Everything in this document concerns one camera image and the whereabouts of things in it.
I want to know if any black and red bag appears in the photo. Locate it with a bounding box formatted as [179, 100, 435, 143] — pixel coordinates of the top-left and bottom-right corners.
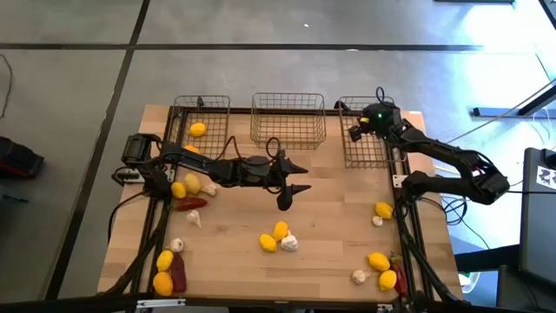
[0, 136, 45, 180]

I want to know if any black table frame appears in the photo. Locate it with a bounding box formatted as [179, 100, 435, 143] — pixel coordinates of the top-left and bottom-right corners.
[97, 105, 468, 313]

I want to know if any white round container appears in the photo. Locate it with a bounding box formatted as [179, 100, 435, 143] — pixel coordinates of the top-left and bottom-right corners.
[458, 271, 481, 293]

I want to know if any pale yellow lemon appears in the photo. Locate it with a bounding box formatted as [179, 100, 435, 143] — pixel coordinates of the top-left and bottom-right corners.
[183, 172, 202, 196]

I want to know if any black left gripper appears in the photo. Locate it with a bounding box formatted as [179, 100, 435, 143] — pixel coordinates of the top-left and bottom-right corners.
[242, 149, 313, 212]

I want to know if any black desk leg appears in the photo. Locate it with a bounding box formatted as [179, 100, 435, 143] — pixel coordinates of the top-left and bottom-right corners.
[472, 80, 556, 118]

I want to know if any metal wire basket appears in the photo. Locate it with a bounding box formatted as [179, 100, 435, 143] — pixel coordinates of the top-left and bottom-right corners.
[337, 96, 408, 170]
[250, 92, 327, 151]
[167, 95, 231, 160]

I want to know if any black cable bundle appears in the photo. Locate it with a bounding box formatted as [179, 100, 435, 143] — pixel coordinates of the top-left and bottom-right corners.
[434, 190, 470, 227]

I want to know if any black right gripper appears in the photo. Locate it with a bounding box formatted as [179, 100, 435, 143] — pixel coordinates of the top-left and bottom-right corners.
[347, 101, 406, 143]

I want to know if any fiducial marker sticker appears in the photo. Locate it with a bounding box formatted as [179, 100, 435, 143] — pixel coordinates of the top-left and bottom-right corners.
[536, 164, 556, 190]

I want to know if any red pepper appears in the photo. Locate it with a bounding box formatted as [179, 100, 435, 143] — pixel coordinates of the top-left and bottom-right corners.
[170, 252, 188, 294]
[388, 251, 409, 297]
[174, 196, 209, 212]

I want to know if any dark grey cart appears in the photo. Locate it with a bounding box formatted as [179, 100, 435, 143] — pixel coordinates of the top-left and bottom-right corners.
[519, 146, 556, 288]

